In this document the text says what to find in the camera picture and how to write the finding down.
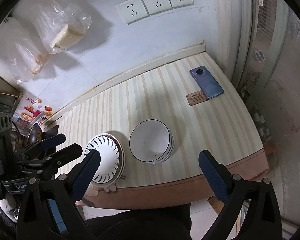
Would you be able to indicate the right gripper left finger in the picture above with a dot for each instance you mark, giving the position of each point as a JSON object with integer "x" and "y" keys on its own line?
{"x": 82, "y": 174}

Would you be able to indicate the white black-rimmed bowl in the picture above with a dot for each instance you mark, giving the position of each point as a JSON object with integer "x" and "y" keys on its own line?
{"x": 152, "y": 142}

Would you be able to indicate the clear plastic bag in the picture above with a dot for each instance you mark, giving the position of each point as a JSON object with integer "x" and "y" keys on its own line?
{"x": 24, "y": 59}

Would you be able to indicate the blue smartphone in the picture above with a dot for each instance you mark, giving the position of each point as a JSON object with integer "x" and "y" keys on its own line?
{"x": 207, "y": 83}

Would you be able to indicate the gloved left hand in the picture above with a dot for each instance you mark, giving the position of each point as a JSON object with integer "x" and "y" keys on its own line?
{"x": 9, "y": 207}

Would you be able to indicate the colourful cartoon wall sticker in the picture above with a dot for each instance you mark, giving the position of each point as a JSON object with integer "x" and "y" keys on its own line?
{"x": 31, "y": 110}

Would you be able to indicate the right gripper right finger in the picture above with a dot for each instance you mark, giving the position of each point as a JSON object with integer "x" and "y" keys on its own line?
{"x": 217, "y": 175}

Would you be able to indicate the white blue-leaf plate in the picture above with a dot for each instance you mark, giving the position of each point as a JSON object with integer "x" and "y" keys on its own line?
{"x": 112, "y": 162}

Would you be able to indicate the brown label card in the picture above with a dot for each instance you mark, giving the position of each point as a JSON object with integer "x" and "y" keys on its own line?
{"x": 196, "y": 98}

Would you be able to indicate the white wall socket middle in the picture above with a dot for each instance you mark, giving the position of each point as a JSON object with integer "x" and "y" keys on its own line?
{"x": 157, "y": 6}

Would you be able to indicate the plastic bag with block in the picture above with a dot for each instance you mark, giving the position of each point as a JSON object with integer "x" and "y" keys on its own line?
{"x": 60, "y": 24}

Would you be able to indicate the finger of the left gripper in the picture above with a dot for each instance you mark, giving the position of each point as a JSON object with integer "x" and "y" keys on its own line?
{"x": 43, "y": 145}
{"x": 55, "y": 160}

